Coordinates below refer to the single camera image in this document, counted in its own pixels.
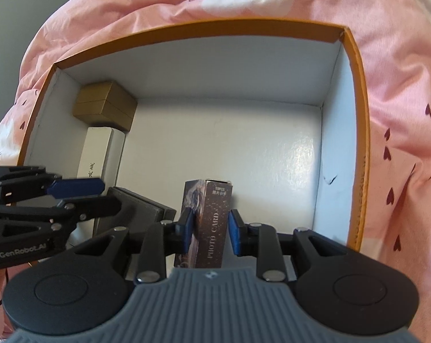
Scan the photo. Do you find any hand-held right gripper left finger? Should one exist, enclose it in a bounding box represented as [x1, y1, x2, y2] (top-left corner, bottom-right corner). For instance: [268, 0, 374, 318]
[74, 208, 197, 283]

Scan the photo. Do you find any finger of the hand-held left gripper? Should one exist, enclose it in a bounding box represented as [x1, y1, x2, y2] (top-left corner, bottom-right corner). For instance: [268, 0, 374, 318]
[0, 166, 105, 206]
[0, 186, 131, 248]

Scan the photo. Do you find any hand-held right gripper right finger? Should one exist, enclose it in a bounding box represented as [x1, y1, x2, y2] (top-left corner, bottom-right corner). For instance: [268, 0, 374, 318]
[228, 208, 350, 283]

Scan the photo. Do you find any brown cardboard box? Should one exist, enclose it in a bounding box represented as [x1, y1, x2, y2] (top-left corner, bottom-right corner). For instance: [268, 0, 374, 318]
[73, 81, 138, 133]

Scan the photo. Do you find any pink printed blanket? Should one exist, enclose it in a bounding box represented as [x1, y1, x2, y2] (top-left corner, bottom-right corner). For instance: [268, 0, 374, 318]
[0, 0, 431, 343]

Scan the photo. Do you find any long white box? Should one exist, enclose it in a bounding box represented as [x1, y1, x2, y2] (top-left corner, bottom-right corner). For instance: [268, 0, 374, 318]
[76, 126, 127, 194]

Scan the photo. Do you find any orange cardboard box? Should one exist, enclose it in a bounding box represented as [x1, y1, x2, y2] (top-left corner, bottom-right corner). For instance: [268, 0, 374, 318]
[16, 19, 371, 279]

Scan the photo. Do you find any dark photo card box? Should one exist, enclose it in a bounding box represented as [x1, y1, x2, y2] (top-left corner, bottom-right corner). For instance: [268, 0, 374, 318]
[173, 178, 234, 269]

